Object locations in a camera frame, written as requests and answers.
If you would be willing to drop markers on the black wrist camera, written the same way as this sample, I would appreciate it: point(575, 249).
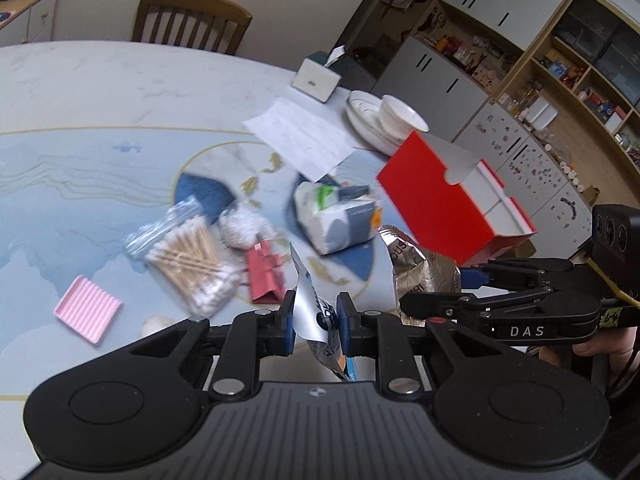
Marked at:
point(615, 229)

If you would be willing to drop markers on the wooden wall shelving unit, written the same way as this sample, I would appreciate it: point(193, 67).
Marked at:
point(481, 50)

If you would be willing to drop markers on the wet wipes plastic pack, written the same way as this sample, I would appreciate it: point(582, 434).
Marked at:
point(335, 217)

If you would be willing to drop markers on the white lower cabinets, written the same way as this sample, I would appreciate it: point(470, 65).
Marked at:
point(475, 120)

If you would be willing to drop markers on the white stacked plates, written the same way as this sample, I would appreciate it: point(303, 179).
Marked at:
point(362, 110)

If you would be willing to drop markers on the white plush toy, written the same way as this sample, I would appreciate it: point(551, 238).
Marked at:
point(155, 324)

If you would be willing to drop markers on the silver blue snack sachet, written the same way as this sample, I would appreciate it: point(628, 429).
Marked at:
point(315, 321)

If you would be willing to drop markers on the white sideboard cabinet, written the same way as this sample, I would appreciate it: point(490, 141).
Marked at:
point(26, 21)

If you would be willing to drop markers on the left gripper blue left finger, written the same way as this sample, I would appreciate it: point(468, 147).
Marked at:
point(284, 333)

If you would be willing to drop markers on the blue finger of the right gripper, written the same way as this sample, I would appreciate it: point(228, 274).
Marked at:
point(473, 278)

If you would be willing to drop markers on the white plastic bag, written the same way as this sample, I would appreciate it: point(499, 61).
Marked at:
point(242, 227)

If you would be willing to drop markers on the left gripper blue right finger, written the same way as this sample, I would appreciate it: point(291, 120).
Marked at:
point(347, 315)

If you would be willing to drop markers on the green white tissue box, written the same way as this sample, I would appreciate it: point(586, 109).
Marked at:
point(317, 76)

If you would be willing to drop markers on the white ceramic bowl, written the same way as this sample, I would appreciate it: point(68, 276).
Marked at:
point(399, 119)

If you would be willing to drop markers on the red white cardboard box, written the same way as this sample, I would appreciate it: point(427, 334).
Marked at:
point(452, 201)

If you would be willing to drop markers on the white paper sheet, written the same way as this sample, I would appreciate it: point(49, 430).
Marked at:
point(308, 142)

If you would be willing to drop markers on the silver foil coffee bag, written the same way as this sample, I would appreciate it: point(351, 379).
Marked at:
point(416, 268)

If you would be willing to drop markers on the brown wooden chair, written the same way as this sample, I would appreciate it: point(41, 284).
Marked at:
point(208, 25)

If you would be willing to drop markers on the pink ribbed soap tray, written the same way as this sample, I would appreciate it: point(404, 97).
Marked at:
point(87, 309)

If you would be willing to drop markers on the cotton swabs clear bag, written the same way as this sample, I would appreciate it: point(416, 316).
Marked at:
point(180, 247)

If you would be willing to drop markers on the person right hand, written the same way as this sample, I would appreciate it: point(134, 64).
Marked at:
point(617, 344)

